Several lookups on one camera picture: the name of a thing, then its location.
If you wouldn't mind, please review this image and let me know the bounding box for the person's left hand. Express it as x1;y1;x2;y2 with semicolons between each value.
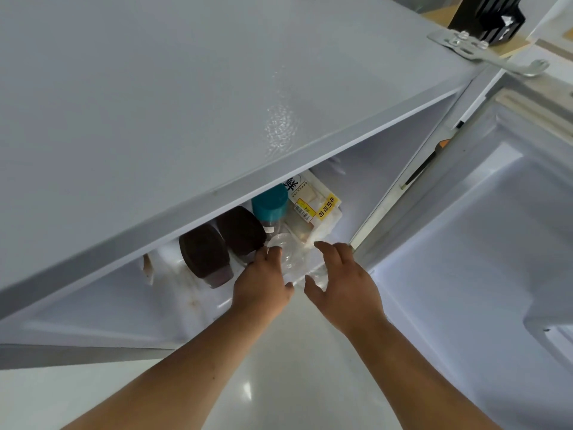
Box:
231;245;295;328

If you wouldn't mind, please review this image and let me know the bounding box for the person's right hand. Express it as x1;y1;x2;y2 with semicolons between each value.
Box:
304;240;387;339

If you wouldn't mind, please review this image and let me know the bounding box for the dark brown lidded container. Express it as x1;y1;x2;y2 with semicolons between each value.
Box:
216;205;268;265
178;223;235;290

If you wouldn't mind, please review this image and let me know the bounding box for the teal lid jar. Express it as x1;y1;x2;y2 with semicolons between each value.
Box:
250;183;289;240

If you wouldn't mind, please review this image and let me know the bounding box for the white bread package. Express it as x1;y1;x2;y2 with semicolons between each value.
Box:
282;168;343;245

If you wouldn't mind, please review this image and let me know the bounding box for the grey mini fridge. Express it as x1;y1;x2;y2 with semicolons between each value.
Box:
0;0;498;370

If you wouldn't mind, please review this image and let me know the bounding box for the person's right forearm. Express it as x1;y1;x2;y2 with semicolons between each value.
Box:
347;315;502;430

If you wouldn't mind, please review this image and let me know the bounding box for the person's left forearm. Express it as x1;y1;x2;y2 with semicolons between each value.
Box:
62;308;283;430

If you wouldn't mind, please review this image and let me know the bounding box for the light wooden table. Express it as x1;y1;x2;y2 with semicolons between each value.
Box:
423;4;534;59

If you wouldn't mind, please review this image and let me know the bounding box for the black desk organizer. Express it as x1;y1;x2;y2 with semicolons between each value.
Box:
448;0;526;46

